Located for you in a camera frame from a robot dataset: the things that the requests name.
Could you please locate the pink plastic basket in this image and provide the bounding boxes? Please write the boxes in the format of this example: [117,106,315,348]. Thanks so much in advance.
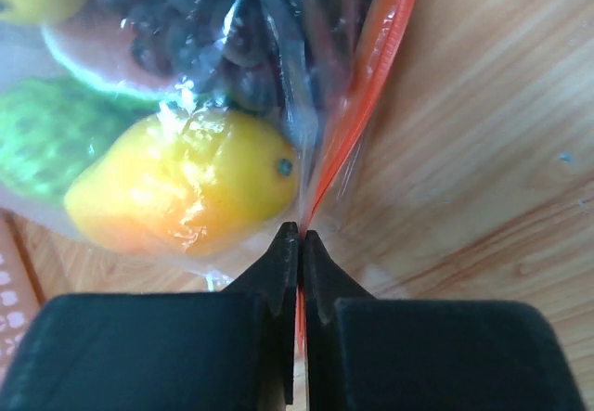
[0,211,47,361]

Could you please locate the green fake round fruit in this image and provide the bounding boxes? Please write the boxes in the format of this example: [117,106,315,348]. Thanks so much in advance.
[1,76,154,204]

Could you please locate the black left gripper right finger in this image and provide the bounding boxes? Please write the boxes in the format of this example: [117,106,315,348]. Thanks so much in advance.
[301,231,585,410]

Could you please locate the dark purple fake grapes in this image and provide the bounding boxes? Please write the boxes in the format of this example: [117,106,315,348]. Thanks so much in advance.
[94,0,371,111]

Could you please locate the fake watermelon slice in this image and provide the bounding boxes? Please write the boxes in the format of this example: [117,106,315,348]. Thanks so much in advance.
[41,11,178,100]

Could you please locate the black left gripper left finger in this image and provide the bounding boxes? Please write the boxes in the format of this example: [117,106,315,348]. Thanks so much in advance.
[1,223,299,410]

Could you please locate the orange yellow fake mango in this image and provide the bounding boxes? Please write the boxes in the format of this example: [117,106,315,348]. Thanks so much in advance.
[64,109,301,256]

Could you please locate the clear zip top bag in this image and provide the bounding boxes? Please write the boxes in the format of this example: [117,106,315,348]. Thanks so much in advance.
[0,0,426,356]

